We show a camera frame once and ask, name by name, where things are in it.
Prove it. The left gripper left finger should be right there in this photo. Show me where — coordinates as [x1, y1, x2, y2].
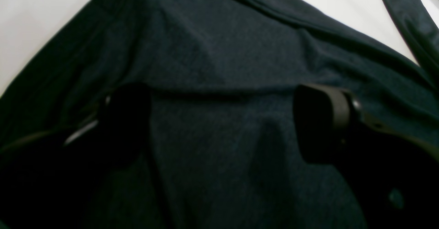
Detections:
[1, 82, 151, 229]

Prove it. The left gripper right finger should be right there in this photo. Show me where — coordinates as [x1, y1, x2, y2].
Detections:
[292, 84, 439, 229]

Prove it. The black t-shirt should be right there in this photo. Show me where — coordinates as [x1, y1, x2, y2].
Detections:
[1, 0, 438, 229]

